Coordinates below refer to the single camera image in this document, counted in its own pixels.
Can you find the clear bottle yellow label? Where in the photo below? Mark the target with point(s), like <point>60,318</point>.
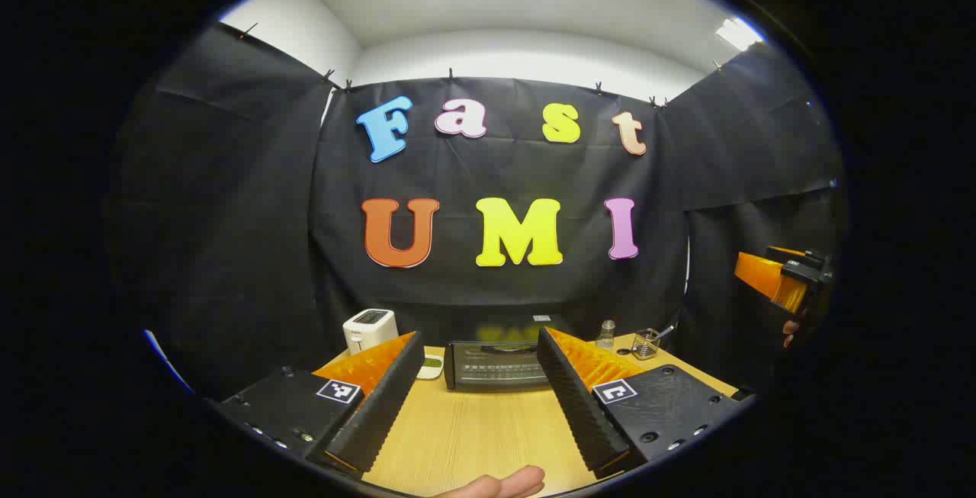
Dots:
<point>605,336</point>

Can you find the small ceiling light panel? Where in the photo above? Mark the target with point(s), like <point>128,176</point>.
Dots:
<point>738,34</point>

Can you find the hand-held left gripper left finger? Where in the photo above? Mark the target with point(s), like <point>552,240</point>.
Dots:
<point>385,406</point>

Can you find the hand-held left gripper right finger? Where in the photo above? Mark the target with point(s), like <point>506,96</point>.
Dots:
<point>576,406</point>

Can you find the black backdrop cloth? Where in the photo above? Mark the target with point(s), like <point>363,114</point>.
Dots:
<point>229,216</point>

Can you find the white toaster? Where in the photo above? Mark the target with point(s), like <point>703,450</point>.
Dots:
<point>370,330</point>

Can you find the white divided seasoning dish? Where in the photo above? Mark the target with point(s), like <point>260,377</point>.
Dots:
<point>431,366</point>

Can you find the black electric oven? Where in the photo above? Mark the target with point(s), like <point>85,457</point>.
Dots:
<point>496,368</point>

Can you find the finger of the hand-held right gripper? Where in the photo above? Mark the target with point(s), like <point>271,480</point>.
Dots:
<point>766,277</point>

